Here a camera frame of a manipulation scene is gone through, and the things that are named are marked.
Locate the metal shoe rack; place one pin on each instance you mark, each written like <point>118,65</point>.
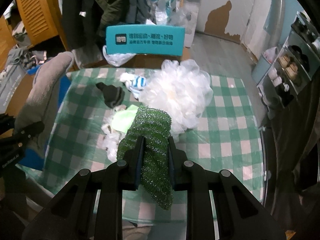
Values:
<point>291,66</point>

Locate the blue striped white plastic bag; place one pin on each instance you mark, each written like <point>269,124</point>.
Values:
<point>134,83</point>

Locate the teal shoe box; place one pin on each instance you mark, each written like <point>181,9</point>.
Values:
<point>145,39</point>

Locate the blue white plastic bags pile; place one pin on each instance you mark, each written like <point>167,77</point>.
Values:
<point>169,12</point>

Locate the grey fleece garment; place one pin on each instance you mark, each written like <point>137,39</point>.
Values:
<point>41,104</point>

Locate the white mesh bath pouf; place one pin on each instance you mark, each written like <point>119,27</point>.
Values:
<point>182,90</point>

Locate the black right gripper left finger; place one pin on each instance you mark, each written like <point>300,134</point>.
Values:
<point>134,162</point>

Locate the dark grey sock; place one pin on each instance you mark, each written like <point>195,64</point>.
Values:
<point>113,96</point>

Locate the hanging dark coats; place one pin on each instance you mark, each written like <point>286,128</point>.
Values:
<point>85,21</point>

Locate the wooden louvered cabinet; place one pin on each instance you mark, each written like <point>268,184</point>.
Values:
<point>42,20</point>

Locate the green checkered tablecloth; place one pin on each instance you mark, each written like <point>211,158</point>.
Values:
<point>226,137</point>

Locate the light blue waste bin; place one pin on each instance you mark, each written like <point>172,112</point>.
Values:
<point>260,69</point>

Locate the white plastic bag under box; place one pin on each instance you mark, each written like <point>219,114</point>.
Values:
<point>118,59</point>

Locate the light green foam sheet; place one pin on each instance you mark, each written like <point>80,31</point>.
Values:
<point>122,120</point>

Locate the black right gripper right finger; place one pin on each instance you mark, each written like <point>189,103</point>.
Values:
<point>176,167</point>

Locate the white printed plastic bag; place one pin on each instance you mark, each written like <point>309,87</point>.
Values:
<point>112,137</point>

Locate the green glittery scouring cloth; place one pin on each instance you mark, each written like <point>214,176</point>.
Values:
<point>154,125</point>

